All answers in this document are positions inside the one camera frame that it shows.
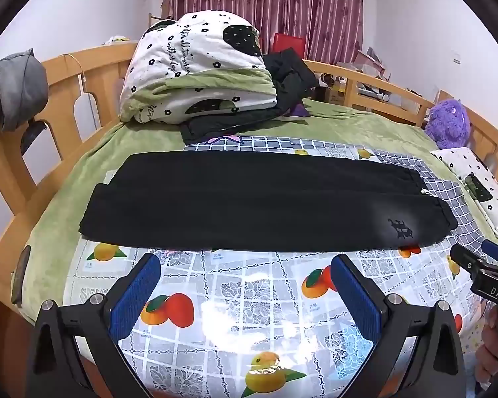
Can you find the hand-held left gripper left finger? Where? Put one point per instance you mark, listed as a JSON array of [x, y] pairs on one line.
[[135, 298]]

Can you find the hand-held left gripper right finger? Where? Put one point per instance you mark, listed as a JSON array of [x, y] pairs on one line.
[[355, 294]]

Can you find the black pants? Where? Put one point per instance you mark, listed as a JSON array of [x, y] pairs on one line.
[[253, 203]]

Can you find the person's right hand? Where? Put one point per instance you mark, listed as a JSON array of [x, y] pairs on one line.
[[487, 350]]

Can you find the white flower print pillow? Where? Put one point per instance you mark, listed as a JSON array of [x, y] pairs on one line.
[[473, 166]]

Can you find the fruit print plastic tablecloth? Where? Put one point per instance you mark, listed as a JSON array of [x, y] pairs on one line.
[[240, 294]]

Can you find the green bed blanket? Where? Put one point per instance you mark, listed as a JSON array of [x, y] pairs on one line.
[[66, 190]]

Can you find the purple plush toy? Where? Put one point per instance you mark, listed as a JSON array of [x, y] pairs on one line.
[[448, 124]]

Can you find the purple cloth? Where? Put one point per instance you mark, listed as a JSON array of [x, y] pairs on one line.
[[296, 112]]

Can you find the dark cloth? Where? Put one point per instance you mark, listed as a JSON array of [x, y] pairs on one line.
[[31, 134]]

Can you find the cardboard box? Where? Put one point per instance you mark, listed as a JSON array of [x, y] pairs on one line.
[[332, 95]]

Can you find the black jacket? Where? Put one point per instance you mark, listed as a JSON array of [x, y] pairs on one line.
[[290, 78]]

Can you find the grey cloth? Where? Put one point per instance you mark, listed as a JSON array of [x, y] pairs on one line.
[[20, 87]]

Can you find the folded white flower print quilt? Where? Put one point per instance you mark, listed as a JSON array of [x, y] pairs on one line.
[[191, 49]]

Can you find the red box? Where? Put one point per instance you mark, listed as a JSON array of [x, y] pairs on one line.
[[288, 43]]

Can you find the striped maroon curtain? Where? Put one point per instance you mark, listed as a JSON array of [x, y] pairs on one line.
[[294, 4]]

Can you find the wooden bed frame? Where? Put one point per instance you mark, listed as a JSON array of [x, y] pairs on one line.
[[108, 62]]

